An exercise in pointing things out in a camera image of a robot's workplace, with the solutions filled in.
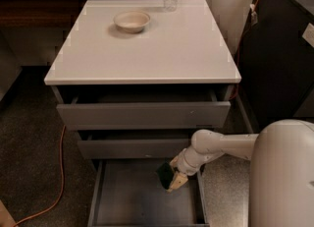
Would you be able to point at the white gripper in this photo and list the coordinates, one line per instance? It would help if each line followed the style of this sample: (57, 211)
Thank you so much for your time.
(185, 166)

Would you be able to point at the grey middle drawer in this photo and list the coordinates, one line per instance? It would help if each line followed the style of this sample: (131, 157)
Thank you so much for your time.
(133, 144)

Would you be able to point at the green and yellow sponge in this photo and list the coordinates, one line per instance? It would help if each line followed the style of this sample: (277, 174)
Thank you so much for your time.
(165, 174)

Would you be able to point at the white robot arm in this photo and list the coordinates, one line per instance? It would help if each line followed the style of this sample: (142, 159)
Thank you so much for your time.
(281, 192)

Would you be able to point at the dark wooden bench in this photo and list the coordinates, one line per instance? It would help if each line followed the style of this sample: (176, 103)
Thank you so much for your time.
(39, 13)

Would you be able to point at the white paper bowl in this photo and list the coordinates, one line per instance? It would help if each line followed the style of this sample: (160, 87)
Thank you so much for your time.
(132, 21)

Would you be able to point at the grey bottom drawer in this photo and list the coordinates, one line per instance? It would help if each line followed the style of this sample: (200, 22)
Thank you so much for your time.
(128, 193)

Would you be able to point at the grey top drawer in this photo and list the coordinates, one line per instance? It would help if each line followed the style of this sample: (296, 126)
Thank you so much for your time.
(144, 115)

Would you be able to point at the grey drawer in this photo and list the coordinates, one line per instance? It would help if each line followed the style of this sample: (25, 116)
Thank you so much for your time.
(128, 193)
(144, 115)
(133, 144)

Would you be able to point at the white top drawer cabinet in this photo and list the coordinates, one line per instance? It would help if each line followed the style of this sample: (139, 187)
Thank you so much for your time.
(180, 56)

